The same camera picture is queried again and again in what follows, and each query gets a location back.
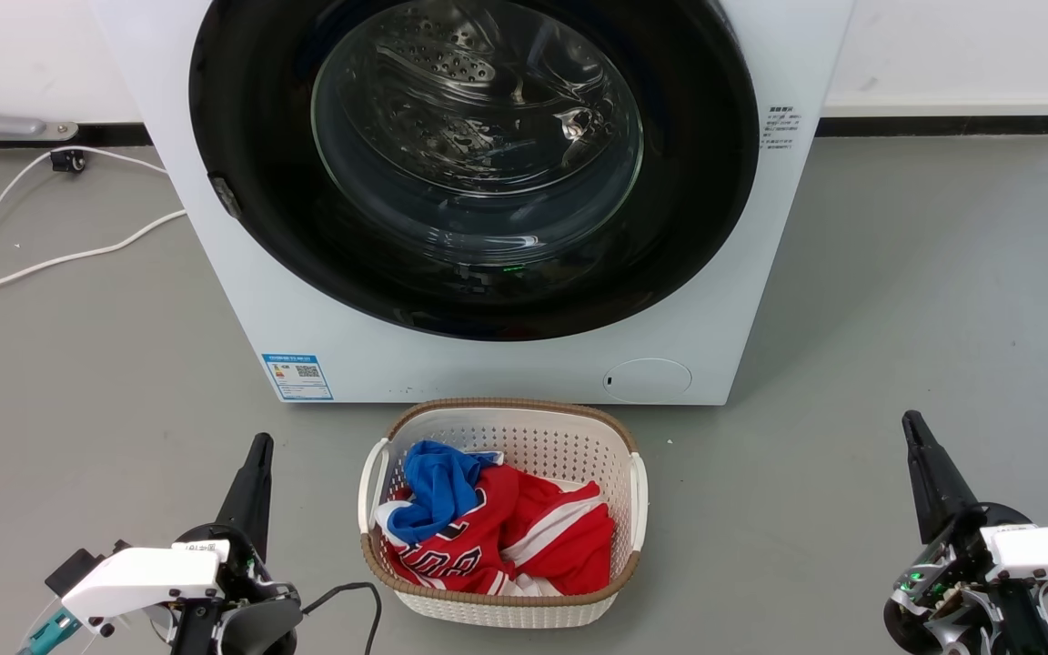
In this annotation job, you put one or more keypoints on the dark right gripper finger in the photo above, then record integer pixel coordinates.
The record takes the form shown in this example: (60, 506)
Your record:
(935, 482)

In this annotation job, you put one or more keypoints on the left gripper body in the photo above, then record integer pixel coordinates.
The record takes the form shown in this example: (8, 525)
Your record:
(142, 578)

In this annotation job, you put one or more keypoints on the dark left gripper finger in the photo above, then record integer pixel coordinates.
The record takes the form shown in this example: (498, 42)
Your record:
(251, 496)

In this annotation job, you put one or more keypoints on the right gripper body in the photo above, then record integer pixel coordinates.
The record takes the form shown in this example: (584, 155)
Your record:
(1033, 555)

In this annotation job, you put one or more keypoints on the black round glass washer door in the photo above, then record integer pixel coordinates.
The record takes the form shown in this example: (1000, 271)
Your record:
(688, 227)

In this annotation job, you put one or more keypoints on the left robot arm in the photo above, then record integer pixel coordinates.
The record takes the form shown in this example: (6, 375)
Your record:
(260, 634)

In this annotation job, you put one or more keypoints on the white front-load washing machine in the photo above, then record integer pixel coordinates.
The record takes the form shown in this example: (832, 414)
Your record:
(524, 373)

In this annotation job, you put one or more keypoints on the blue energy label sticker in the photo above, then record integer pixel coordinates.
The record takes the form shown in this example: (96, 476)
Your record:
(297, 377)

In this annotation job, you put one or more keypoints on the blue cloth garment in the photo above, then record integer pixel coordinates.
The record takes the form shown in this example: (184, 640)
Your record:
(442, 482)

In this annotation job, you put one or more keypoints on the white woven-rim laundry basket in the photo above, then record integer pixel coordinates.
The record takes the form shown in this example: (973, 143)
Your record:
(542, 437)

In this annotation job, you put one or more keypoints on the round white filter cover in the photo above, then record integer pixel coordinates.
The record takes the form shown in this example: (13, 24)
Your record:
(648, 380)

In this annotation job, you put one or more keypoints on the red basketball jersey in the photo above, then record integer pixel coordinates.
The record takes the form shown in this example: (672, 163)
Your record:
(560, 546)

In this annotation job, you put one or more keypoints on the small black floor plug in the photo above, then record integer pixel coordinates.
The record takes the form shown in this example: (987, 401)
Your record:
(68, 161)

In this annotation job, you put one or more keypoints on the white wall baseboard ledge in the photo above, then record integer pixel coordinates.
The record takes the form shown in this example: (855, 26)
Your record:
(952, 104)

